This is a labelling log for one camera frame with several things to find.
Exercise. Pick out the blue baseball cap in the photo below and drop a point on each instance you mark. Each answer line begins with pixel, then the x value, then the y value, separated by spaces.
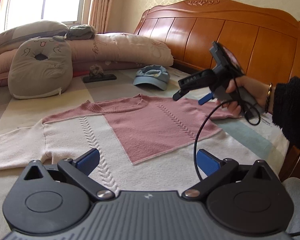
pixel 155 75

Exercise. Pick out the pink and white knit sweater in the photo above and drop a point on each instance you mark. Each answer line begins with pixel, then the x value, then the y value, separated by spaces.
pixel 145 142

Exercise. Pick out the wooden headboard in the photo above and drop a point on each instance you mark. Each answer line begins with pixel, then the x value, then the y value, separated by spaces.
pixel 265 41

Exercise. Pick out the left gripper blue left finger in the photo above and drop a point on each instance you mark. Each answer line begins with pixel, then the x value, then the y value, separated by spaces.
pixel 76 172

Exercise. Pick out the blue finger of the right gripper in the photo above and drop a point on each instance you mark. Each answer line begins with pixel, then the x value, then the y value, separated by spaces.
pixel 179 94
pixel 206 98

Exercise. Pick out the floral cream rolled quilt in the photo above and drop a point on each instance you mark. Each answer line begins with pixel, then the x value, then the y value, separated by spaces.
pixel 112 50

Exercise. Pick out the window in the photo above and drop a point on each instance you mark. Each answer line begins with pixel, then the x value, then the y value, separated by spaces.
pixel 20 12

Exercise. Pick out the grey pillow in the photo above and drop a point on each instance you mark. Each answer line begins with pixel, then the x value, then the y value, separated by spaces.
pixel 13 38

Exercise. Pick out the person's right forearm black sleeve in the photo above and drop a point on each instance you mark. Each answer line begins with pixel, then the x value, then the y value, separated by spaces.
pixel 286 110

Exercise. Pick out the grey cat face cushion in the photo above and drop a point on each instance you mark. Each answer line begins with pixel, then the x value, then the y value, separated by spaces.
pixel 41 67

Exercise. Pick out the right striped curtain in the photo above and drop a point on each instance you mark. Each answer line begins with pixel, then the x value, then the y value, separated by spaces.
pixel 99 14

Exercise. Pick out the grey folded cloth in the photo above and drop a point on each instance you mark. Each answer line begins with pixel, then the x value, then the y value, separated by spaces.
pixel 81 32

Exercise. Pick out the black hair clip with flower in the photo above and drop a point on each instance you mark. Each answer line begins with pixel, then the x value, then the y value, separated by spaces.
pixel 96 74

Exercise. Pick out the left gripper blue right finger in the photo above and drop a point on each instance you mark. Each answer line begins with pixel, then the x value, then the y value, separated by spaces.
pixel 219 172

